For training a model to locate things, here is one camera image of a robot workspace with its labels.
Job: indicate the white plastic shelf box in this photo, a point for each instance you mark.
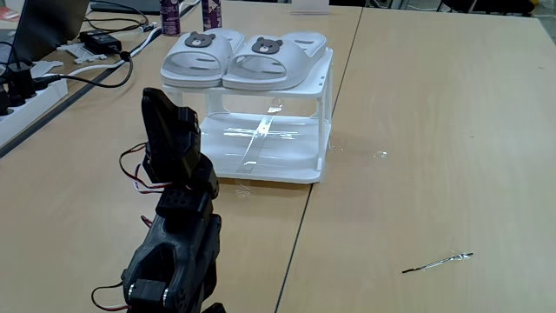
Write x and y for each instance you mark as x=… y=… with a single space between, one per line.
x=278 y=148

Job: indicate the red flat object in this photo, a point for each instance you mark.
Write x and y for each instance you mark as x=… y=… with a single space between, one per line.
x=8 y=14

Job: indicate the white card stand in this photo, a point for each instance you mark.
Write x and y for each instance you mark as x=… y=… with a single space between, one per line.
x=310 y=6

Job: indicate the white power strip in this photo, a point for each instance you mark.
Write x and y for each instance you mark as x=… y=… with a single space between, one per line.
x=30 y=108

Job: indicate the white bear slipper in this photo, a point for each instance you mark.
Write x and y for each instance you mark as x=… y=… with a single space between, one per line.
x=191 y=65
x=269 y=69

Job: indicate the clear tape scrap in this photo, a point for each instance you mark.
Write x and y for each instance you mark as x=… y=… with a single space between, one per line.
x=381 y=154

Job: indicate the thin metal rod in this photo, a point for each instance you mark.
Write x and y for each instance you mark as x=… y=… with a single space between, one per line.
x=434 y=263

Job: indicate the black power adapter brick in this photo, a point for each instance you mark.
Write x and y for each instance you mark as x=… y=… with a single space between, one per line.
x=101 y=42

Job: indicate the black wall plug adapter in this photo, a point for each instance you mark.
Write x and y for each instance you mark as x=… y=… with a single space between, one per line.
x=19 y=82

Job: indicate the white printed plastic part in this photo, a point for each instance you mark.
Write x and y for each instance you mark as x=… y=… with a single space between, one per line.
x=82 y=53

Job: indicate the dark laptop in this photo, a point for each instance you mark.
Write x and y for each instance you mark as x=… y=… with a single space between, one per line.
x=48 y=26

